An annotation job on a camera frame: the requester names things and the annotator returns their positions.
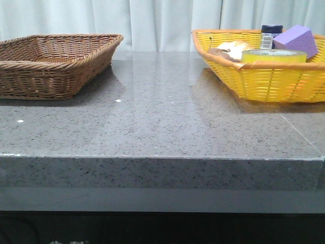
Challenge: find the dark blue capped bottle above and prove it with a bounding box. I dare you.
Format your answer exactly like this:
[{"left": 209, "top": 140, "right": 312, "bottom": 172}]
[{"left": 260, "top": 24, "right": 283, "bottom": 49}]

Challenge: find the white curtain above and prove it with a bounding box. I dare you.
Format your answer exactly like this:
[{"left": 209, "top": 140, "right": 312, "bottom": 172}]
[{"left": 1, "top": 1, "right": 324, "bottom": 52}]

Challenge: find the yellow packing tape roll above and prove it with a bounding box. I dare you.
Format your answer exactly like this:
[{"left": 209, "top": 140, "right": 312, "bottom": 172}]
[{"left": 241, "top": 49, "right": 307, "bottom": 63}]

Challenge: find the purple foam block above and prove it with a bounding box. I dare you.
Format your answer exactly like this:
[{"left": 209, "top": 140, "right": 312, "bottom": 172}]
[{"left": 273, "top": 25, "right": 318, "bottom": 59}]

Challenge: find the brown wicker basket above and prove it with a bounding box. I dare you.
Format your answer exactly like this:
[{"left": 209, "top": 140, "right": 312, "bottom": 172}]
[{"left": 1, "top": 34, "right": 124, "bottom": 100}]

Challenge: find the yellow woven basket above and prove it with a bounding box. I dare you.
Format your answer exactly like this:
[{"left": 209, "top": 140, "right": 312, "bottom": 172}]
[{"left": 191, "top": 29, "right": 324, "bottom": 103}]

